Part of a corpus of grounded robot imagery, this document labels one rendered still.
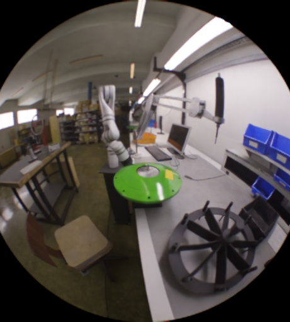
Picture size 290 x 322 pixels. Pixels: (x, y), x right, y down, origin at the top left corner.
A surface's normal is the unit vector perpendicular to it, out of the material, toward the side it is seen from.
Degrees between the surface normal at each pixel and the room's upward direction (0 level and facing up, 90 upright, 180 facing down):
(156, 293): 0
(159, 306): 0
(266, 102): 90
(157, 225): 0
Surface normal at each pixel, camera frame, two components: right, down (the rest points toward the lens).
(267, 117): -0.99, 0.04
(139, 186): -0.08, -0.76
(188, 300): 0.01, -0.91
